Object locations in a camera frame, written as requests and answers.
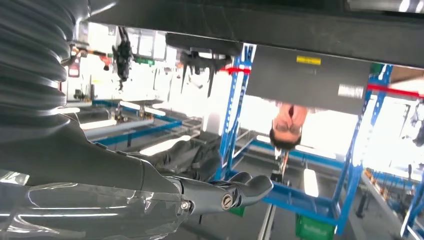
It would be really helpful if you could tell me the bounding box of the blue metal shelf rack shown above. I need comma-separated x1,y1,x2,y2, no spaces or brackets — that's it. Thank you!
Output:
213,43,395,236

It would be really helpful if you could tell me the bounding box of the steel workbench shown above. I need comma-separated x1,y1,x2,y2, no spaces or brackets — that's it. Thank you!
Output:
344,0,424,15

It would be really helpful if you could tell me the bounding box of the black machine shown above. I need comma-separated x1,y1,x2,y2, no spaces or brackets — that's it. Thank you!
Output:
111,27,134,92

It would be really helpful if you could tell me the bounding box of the person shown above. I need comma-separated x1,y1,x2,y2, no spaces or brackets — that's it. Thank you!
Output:
268,100,310,152

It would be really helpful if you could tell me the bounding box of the grey cabinet with yellow label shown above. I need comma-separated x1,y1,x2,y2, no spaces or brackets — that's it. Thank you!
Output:
245,44,372,116

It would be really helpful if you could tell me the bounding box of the green plastic crate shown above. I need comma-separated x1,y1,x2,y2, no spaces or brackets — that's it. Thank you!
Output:
294,213,336,240

